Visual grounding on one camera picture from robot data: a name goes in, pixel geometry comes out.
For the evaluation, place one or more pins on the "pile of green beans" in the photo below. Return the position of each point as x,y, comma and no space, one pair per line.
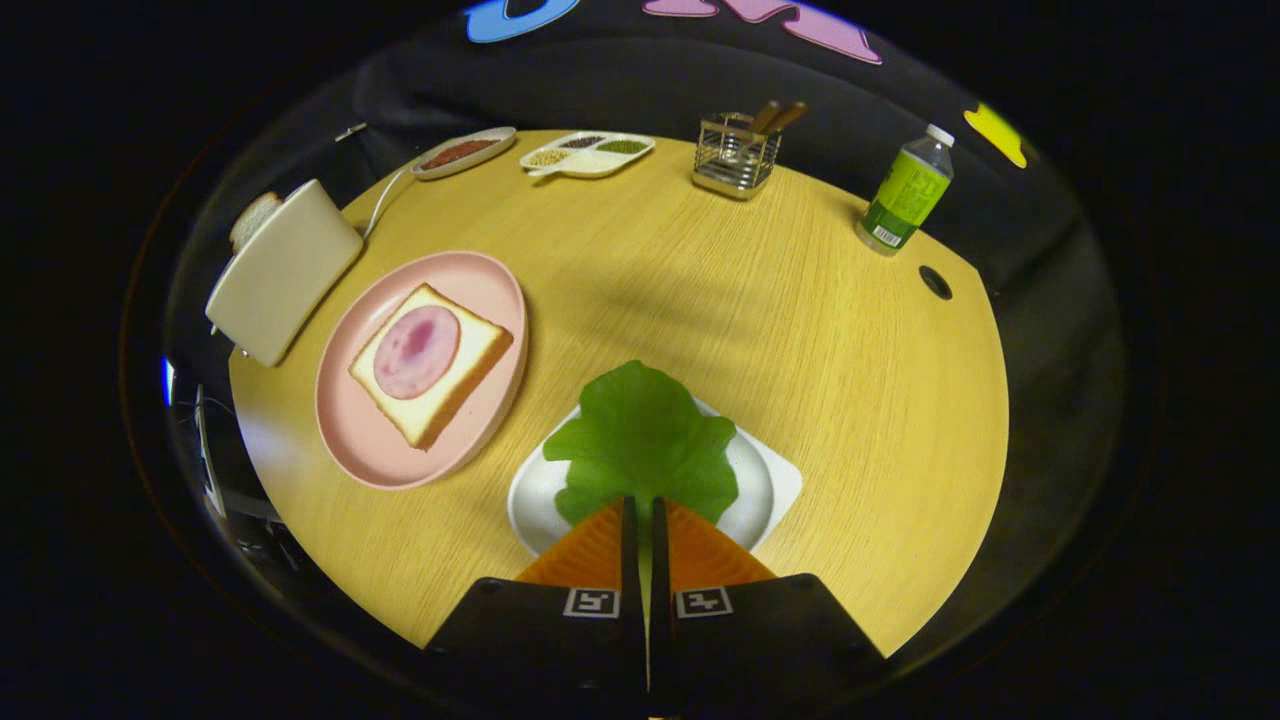
622,147

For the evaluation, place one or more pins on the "white cloth clip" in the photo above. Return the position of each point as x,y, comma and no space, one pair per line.
350,131

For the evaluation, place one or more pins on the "black backdrop cloth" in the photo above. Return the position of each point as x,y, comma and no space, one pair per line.
640,80

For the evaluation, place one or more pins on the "green label plastic bottle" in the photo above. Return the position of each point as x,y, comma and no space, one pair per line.
905,195

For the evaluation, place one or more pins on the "pile of dark beans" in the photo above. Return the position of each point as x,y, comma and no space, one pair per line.
583,142

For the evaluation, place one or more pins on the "white bread slice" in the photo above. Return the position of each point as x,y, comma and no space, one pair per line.
252,218
430,420

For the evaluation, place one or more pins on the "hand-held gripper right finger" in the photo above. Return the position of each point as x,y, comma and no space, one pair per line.
659,560

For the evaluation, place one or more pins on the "white square plate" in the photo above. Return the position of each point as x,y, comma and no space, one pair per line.
770,490

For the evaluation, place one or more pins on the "pink ham slice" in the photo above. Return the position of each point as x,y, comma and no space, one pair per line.
417,352

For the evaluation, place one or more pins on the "red raw meat piece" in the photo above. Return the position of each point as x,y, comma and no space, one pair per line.
458,153

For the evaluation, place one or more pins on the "white divided dish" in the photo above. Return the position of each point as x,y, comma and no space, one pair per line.
590,162

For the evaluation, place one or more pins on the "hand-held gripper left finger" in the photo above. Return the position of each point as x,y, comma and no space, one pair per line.
630,560

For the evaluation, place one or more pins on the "cream toaster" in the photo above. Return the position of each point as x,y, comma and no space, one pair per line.
285,270

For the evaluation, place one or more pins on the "pile of yellow soybeans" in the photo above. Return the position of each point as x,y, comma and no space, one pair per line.
547,157

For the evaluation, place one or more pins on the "pink round plate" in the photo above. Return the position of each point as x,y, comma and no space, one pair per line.
350,440

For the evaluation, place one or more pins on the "green lettuce leaf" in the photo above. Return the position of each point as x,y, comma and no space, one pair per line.
640,440

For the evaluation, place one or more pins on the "white round plate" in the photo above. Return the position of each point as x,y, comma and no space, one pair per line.
505,134

